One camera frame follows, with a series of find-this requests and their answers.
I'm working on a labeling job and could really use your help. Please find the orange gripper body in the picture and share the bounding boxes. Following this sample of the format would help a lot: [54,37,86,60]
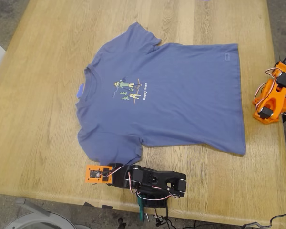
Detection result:
[274,61,286,77]

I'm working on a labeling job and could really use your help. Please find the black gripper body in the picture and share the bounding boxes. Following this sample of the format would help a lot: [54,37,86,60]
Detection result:
[106,163,134,189]

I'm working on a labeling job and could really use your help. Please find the blue printed T-shirt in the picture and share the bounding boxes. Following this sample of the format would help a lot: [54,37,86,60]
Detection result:
[75,21,246,167]

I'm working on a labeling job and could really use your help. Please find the teal table clamp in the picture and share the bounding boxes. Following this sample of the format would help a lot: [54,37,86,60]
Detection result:
[136,190,146,222]

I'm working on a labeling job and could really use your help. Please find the grey loose cable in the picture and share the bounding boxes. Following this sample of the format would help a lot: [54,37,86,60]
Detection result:
[242,213,286,229]

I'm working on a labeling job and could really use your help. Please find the black camera cable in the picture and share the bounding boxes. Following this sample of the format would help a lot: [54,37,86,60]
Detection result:
[153,206,172,226]

